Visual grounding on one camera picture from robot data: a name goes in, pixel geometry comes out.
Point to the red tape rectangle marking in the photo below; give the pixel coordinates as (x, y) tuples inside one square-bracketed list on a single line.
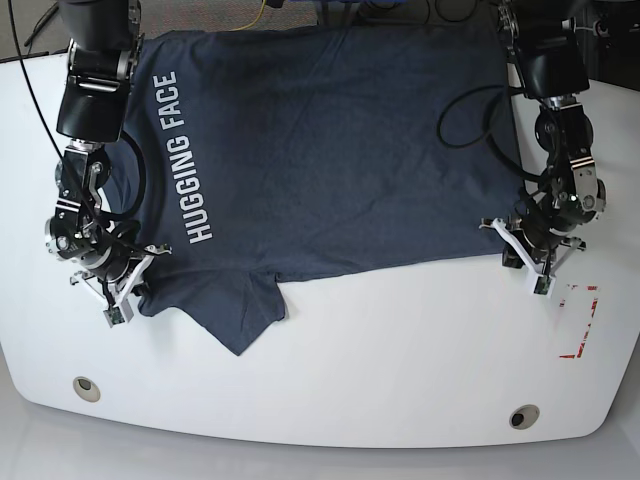
[(575, 315)]

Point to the right table cable grommet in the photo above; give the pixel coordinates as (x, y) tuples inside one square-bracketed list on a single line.
[(524, 417)]

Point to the left table cable grommet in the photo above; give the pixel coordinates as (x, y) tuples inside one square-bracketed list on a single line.
[(86, 389)]

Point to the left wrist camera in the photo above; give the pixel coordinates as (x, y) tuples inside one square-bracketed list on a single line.
[(540, 284)]

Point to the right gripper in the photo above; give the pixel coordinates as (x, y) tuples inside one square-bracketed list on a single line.
[(112, 276)]

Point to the dark blue t-shirt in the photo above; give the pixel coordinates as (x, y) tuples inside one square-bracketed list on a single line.
[(287, 156)]

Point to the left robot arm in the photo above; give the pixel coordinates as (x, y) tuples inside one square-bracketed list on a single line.
[(567, 193)]

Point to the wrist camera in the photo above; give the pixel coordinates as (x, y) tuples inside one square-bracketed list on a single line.
[(540, 284), (118, 314)]

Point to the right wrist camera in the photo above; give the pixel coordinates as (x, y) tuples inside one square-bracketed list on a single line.
[(118, 314)]

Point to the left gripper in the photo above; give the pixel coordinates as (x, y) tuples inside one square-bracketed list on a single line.
[(535, 249)]

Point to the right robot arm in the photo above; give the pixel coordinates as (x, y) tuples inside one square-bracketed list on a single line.
[(102, 57)]

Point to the table cable grommet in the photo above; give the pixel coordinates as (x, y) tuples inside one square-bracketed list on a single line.
[(86, 389), (524, 417)]

